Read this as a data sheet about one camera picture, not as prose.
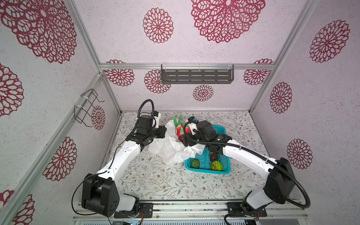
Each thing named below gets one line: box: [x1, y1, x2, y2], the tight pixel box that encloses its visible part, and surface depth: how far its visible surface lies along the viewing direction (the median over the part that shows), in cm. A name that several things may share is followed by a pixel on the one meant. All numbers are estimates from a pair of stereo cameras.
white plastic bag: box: [148, 119, 206, 166], surface depth 85 cm
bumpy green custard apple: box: [210, 160, 223, 172], surface depth 85 cm
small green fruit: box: [191, 158, 201, 169], surface depth 87 cm
